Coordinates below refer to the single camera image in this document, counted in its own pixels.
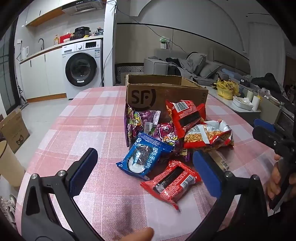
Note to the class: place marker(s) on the grey coffee table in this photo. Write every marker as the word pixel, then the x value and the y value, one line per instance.
pixel 245 115

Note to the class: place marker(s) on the pink checkered tablecloth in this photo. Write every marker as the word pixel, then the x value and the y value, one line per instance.
pixel 92 115

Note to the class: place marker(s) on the person's right hand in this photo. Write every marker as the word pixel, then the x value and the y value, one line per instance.
pixel 274 180

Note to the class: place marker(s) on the beige bin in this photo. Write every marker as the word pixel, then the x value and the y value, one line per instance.
pixel 9 162

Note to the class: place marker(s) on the person's left hand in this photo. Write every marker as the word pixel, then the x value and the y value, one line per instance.
pixel 136 235

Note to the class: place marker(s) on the dark glass door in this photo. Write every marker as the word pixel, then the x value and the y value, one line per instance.
pixel 7 81

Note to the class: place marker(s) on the dark clothing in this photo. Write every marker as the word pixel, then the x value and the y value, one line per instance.
pixel 270 80

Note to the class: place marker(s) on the blue cookie packet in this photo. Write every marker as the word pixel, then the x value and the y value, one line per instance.
pixel 138 157

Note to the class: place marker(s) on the yellow bag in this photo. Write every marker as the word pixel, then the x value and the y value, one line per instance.
pixel 227 90

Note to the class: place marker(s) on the patterned floor rug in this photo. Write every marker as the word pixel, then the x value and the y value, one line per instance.
pixel 129 71

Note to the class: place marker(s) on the red box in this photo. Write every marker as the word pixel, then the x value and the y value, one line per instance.
pixel 66 38

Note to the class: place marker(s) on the white red noodle snack packet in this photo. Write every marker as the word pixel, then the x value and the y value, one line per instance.
pixel 208 134

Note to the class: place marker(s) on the white wall device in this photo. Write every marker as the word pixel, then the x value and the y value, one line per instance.
pixel 163 44

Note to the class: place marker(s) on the brown cardboard box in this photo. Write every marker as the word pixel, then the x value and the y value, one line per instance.
pixel 143 95

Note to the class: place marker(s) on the black rice cooker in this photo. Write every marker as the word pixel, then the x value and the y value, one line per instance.
pixel 82 33

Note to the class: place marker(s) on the cardboard box with cat print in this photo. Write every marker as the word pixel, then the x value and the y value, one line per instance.
pixel 13 132

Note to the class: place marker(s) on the purple snack packet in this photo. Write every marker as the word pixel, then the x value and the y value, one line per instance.
pixel 166 135
pixel 138 122

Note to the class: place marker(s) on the grey sofa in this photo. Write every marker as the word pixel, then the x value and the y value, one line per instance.
pixel 155 66

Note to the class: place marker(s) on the kitchen faucet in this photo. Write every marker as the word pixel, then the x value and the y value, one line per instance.
pixel 42 42

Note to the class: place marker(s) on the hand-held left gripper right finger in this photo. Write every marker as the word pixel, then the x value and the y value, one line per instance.
pixel 205 171

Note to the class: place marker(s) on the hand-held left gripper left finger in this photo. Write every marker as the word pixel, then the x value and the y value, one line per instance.
pixel 83 168

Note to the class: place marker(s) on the dark plastic bag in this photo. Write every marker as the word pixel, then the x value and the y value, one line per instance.
pixel 98 32

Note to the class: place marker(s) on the white washing machine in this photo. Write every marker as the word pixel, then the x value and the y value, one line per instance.
pixel 81 69

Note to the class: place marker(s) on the white kitchen cabinets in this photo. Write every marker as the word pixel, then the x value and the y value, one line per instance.
pixel 37 74
pixel 41 11

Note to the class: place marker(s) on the white upper kitchen cabinets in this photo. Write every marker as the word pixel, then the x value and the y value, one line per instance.
pixel 41 11

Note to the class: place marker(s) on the stick vacuum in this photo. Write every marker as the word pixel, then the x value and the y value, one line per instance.
pixel 23 99

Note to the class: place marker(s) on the grey cushion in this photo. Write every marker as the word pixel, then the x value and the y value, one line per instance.
pixel 210 69

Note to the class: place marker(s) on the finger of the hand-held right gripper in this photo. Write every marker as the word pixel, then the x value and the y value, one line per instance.
pixel 263 123
pixel 266 137

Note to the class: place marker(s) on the range hood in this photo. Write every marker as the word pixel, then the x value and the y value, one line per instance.
pixel 81 8

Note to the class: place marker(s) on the white electric kettle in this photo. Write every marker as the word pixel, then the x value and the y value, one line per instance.
pixel 25 52

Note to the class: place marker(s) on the red snack packet black stripe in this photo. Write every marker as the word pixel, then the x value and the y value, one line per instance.
pixel 185 115
pixel 171 185

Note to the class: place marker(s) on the white lower kitchen cabinets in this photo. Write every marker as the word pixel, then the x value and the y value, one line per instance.
pixel 37 74

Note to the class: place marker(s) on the grey clothes pile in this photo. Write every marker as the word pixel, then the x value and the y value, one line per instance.
pixel 192 61

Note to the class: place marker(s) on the pair of shoes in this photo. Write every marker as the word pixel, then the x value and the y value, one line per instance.
pixel 9 206

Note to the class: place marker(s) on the white paper roll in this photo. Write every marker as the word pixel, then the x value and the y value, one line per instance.
pixel 256 103

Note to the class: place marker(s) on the yellow bottle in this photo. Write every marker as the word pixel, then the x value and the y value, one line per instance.
pixel 56 40

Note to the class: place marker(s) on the white rectangular container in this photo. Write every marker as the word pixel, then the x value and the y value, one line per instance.
pixel 241 104

